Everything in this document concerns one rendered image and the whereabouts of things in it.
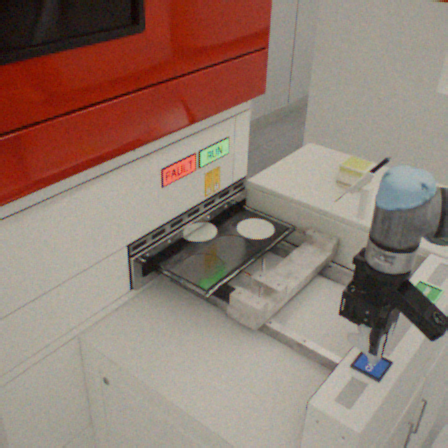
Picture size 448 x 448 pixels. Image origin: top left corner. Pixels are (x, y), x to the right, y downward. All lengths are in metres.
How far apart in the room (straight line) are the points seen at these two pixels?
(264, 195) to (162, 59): 0.58
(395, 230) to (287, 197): 0.70
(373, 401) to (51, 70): 0.74
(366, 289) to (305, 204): 0.58
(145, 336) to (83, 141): 0.47
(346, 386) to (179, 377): 0.35
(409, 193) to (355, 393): 0.37
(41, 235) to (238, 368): 0.48
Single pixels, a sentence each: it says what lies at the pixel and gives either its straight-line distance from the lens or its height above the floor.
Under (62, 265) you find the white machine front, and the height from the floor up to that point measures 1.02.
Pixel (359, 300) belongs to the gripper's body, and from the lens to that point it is 0.90.
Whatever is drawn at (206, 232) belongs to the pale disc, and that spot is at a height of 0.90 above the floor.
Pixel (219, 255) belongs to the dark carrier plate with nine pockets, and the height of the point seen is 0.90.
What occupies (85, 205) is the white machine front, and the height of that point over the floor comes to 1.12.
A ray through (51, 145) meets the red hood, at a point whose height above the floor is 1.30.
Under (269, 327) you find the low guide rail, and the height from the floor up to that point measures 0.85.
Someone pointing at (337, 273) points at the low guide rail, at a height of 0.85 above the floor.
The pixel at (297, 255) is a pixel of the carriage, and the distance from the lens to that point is 1.39.
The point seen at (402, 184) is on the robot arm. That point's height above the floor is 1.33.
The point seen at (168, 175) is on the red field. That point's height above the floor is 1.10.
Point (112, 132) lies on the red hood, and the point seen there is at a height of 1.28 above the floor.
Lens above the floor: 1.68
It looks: 33 degrees down
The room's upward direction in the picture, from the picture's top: 2 degrees clockwise
